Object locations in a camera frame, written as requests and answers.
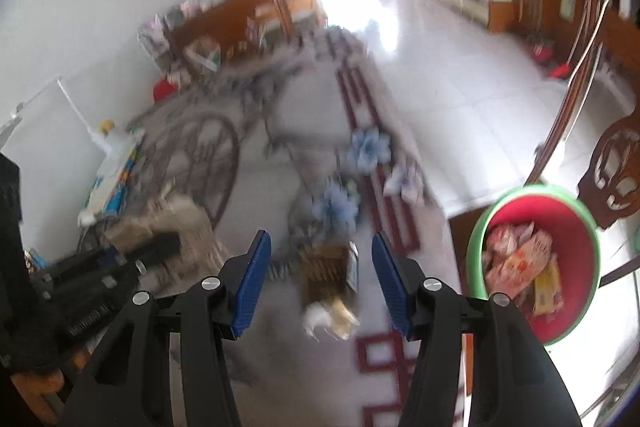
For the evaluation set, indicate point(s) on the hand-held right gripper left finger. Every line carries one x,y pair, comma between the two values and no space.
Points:
250,287

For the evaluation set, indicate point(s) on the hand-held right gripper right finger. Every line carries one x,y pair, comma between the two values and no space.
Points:
392,287

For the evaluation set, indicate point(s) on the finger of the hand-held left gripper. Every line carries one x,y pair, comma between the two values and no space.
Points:
155,249

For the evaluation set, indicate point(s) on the dark small box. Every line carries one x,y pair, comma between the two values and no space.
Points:
327,277

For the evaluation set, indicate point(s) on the yellow snack packet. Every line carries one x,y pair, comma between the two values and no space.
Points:
548,292

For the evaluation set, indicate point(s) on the green rimmed red trash bin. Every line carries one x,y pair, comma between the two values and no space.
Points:
575,227

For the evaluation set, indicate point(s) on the crumpled newspaper ball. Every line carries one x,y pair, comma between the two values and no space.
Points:
170,227

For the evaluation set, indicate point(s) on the stack of white papers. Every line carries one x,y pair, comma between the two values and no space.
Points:
102,194

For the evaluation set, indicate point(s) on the white desk lamp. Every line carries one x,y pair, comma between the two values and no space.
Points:
115,147

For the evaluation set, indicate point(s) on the wrappers inside basin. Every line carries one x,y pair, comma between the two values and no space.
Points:
522,267

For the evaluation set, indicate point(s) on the yellow toy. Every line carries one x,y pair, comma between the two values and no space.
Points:
106,125

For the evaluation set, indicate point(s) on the red bag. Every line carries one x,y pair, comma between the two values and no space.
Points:
162,90

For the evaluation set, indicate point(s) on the white metal rack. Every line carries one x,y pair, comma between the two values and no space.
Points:
156,42

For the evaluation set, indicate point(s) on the carved dark wooden chair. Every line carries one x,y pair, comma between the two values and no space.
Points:
617,172

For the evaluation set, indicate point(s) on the red dustpan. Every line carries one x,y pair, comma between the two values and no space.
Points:
562,70

